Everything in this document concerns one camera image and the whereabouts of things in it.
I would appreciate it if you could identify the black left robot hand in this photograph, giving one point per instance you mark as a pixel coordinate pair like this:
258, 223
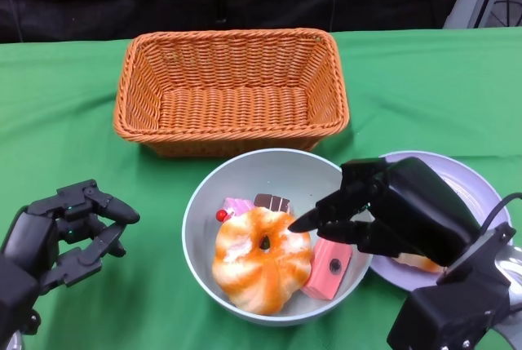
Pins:
32, 231

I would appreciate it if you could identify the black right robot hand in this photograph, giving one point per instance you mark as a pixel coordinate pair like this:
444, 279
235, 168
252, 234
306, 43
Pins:
408, 203

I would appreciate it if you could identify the oval orange striped bread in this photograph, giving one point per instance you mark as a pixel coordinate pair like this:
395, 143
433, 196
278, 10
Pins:
416, 262

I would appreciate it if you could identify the grey-green round bowl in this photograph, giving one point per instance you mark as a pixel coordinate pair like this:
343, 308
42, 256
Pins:
265, 170

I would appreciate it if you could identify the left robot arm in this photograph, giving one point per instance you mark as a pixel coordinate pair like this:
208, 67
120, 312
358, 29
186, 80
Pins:
16, 297

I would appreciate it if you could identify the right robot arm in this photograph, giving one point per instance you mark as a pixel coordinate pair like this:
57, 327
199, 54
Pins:
477, 256

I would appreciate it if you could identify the lavender round plate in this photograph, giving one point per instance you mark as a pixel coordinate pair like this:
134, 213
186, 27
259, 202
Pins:
469, 187

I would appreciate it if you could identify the pink cake slice black dot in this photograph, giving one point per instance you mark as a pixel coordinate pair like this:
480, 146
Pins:
326, 272

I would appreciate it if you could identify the brown chocolate cake piece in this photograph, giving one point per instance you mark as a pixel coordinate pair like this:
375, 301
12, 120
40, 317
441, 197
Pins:
271, 202

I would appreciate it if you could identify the pink cake with red cherry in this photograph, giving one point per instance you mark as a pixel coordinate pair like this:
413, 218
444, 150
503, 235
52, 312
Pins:
238, 207

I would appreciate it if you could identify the orange wicker basket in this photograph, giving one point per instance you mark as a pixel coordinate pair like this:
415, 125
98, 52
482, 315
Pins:
236, 113

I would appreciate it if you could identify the green tablecloth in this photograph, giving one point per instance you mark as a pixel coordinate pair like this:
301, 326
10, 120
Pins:
122, 142

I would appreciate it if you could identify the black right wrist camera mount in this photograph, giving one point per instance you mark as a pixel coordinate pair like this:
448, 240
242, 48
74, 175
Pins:
440, 317

